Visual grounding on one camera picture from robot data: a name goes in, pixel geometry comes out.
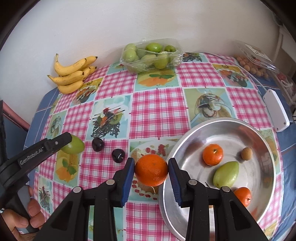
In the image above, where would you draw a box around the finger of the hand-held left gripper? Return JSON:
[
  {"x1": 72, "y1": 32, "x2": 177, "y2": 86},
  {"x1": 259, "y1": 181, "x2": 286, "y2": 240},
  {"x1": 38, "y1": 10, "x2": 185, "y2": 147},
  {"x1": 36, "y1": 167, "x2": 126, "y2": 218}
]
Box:
[{"x1": 45, "y1": 132, "x2": 73, "y2": 154}]

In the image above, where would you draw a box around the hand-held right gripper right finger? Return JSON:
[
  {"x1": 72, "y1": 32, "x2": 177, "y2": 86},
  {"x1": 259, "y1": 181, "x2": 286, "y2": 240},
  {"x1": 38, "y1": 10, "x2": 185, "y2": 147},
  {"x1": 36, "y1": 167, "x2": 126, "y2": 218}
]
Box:
[{"x1": 168, "y1": 158, "x2": 269, "y2": 241}]

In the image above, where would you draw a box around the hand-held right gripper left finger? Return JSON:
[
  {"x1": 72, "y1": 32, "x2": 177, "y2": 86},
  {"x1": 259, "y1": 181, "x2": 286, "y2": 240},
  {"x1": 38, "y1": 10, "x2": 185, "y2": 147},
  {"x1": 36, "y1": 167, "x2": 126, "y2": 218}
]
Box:
[{"x1": 33, "y1": 158, "x2": 136, "y2": 241}]

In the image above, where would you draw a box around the large green jujube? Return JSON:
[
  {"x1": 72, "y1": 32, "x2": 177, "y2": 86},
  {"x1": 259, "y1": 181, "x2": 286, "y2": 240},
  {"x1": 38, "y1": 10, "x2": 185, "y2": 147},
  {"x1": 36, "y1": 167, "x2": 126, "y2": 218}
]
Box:
[
  {"x1": 213, "y1": 161, "x2": 240, "y2": 189},
  {"x1": 60, "y1": 136, "x2": 85, "y2": 154}
]

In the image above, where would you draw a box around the orange tangerine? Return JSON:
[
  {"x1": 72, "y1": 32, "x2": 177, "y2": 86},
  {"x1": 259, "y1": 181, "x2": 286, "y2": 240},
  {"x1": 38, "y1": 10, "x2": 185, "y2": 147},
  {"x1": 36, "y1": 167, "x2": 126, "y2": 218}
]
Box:
[
  {"x1": 202, "y1": 144, "x2": 224, "y2": 166},
  {"x1": 135, "y1": 154, "x2": 168, "y2": 187},
  {"x1": 233, "y1": 187, "x2": 252, "y2": 207}
]

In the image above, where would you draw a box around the round metal plate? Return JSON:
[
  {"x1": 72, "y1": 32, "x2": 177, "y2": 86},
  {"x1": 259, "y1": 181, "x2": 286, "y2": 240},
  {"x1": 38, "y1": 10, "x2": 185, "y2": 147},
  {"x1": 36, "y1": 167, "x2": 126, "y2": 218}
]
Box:
[{"x1": 158, "y1": 118, "x2": 277, "y2": 241}]

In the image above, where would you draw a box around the small brown kiwi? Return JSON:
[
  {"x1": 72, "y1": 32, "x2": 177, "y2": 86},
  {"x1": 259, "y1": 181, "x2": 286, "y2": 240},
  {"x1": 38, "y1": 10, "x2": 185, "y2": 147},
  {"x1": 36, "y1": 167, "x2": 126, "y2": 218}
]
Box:
[{"x1": 241, "y1": 148, "x2": 252, "y2": 161}]

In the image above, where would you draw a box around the person's left hand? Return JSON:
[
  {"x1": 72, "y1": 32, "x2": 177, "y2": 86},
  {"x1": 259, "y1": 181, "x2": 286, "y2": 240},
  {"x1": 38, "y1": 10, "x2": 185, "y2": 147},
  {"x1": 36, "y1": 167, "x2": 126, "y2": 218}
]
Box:
[{"x1": 0, "y1": 185, "x2": 45, "y2": 241}]

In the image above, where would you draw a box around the dark purple plum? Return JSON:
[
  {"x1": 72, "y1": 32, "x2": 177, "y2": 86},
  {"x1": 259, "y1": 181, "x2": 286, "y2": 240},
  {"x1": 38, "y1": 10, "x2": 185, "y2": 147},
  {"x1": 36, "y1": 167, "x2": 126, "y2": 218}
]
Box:
[
  {"x1": 112, "y1": 149, "x2": 126, "y2": 164},
  {"x1": 92, "y1": 137, "x2": 105, "y2": 152}
]

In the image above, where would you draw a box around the yellow banana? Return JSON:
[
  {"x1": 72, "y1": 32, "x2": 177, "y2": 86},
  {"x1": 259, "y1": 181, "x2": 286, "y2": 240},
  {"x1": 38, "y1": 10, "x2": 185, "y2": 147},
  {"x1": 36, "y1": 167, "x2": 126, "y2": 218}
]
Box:
[
  {"x1": 58, "y1": 80, "x2": 84, "y2": 94},
  {"x1": 54, "y1": 54, "x2": 98, "y2": 77},
  {"x1": 82, "y1": 66, "x2": 97, "y2": 79},
  {"x1": 47, "y1": 71, "x2": 85, "y2": 86}
]

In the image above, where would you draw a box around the pink checked tablecloth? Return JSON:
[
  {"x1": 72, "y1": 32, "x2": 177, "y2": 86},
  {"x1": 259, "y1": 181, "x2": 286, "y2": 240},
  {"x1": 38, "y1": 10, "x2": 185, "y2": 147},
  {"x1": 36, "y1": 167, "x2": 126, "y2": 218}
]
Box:
[{"x1": 35, "y1": 52, "x2": 285, "y2": 241}]

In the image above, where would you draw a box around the clear plastic tray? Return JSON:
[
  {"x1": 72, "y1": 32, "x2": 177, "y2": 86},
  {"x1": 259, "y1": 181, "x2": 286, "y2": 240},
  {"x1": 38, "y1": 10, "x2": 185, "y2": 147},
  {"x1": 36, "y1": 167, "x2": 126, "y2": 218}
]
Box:
[{"x1": 120, "y1": 38, "x2": 183, "y2": 74}]

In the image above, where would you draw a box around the white plastic adapter box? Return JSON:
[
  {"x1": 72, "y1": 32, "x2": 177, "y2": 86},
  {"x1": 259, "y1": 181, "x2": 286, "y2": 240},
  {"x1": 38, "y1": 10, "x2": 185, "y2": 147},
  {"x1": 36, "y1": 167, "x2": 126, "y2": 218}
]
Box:
[{"x1": 263, "y1": 89, "x2": 290, "y2": 132}]

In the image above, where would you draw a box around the pile of green jujubes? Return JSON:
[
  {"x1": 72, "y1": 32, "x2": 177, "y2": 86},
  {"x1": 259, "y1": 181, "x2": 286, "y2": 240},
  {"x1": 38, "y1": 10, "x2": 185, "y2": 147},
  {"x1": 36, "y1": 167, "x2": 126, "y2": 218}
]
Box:
[{"x1": 122, "y1": 42, "x2": 177, "y2": 69}]

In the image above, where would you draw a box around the pile of brown longans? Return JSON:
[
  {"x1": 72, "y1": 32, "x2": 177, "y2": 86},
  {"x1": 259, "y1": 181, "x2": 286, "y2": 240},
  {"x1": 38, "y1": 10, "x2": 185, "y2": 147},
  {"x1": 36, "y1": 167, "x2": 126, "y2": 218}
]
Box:
[{"x1": 236, "y1": 56, "x2": 271, "y2": 79}]

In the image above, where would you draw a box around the clear plastic clamshell box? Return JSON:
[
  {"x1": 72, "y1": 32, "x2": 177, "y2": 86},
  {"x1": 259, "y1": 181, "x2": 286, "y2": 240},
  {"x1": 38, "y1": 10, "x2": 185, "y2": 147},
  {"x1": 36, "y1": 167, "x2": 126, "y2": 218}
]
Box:
[{"x1": 235, "y1": 39, "x2": 296, "y2": 105}]

